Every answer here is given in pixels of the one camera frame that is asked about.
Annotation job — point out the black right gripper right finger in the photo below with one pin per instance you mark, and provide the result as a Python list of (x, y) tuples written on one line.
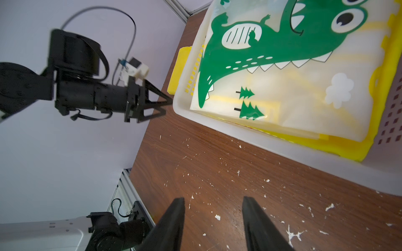
[(260, 232)]

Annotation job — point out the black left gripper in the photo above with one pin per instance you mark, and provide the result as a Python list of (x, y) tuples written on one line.
[(73, 64)]

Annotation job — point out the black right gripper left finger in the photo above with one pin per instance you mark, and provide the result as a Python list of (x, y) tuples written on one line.
[(167, 233)]

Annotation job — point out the yellow duck face raincoat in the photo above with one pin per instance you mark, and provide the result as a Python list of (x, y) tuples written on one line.
[(377, 125)]

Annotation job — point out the green dinosaur print raincoat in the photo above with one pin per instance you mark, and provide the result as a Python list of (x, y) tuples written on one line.
[(282, 62)]

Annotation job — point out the plain yellow raincoat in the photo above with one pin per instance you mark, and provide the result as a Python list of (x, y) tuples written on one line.
[(178, 69)]

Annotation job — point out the white perforated plastic basket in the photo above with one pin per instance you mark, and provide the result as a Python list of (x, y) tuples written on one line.
[(381, 170)]

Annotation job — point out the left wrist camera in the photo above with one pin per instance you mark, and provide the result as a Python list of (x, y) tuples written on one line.
[(132, 68)]

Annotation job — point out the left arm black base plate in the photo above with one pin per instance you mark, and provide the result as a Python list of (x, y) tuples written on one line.
[(140, 220)]

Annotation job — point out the aluminium front rail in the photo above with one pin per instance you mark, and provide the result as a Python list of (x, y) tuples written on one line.
[(126, 200)]

